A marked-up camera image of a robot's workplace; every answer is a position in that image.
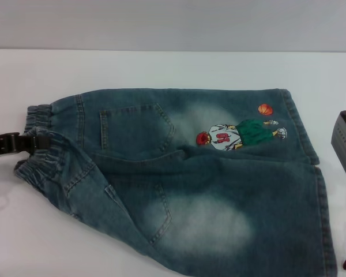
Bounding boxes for blue denim shorts with print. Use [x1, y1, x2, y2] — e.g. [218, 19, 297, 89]
[14, 88, 338, 277]

